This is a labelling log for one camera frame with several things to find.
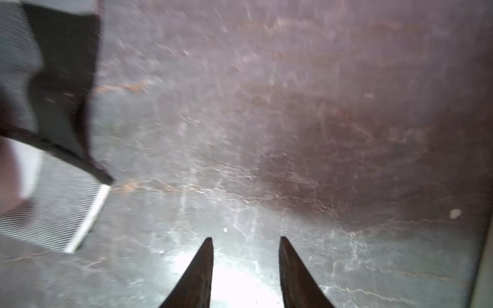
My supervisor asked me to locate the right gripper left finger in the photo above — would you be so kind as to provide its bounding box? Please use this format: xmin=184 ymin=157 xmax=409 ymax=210
xmin=159 ymin=237 xmax=214 ymax=308

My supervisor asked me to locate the black white checkered scarf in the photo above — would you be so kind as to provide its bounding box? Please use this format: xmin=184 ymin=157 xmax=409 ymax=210
xmin=1 ymin=1 xmax=113 ymax=254

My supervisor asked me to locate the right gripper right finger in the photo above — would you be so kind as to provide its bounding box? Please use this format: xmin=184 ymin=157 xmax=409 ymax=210
xmin=279 ymin=236 xmax=335 ymax=308

